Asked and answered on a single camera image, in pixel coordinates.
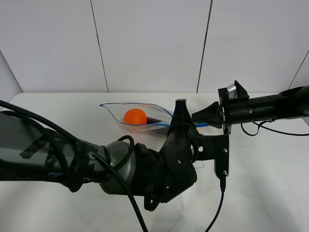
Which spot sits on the clear zip bag blue zipper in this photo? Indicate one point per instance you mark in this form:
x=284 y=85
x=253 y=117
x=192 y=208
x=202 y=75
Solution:
x=118 y=109

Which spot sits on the purple eggplant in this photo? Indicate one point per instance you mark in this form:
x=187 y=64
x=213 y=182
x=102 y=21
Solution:
x=151 y=120

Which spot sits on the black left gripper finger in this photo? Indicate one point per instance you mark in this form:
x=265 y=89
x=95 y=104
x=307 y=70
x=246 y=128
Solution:
x=181 y=116

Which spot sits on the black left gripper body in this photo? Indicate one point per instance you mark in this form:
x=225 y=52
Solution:
x=175 y=172

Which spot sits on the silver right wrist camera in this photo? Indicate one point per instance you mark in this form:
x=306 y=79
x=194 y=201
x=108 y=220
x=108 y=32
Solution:
x=232 y=91

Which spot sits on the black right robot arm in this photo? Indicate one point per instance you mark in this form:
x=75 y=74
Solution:
x=236 y=107

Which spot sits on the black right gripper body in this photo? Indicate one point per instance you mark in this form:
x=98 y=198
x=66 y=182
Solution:
x=226 y=105

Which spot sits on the orange fruit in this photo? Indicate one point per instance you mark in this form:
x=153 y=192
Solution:
x=135 y=116

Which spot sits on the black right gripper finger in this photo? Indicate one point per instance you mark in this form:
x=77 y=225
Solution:
x=210 y=115

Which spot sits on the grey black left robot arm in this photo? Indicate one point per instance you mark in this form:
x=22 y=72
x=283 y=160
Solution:
x=32 y=148

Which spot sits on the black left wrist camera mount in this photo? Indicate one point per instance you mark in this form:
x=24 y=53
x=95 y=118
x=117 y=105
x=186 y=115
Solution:
x=214 y=147

